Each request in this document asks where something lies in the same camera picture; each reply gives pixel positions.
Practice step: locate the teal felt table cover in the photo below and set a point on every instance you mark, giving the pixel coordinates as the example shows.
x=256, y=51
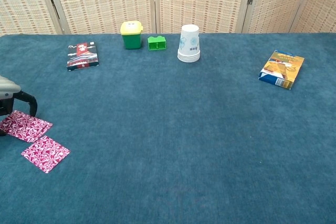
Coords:
x=183, y=142

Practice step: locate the white paper cup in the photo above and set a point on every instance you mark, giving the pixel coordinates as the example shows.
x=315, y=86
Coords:
x=189, y=43

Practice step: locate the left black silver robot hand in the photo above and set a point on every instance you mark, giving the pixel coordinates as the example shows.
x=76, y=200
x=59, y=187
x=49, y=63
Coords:
x=9, y=87

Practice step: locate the green toy building block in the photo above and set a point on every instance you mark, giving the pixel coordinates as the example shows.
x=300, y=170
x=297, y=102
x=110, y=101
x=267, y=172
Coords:
x=157, y=43

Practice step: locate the green mini bin yellow lid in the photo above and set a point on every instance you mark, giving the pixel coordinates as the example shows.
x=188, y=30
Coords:
x=131, y=40

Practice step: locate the red patterned cloth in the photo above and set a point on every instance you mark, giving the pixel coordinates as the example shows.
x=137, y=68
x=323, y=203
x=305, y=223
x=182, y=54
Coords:
x=46, y=153

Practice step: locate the yellow orange snack box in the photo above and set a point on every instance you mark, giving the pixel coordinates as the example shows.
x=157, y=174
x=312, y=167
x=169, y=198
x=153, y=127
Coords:
x=282, y=68

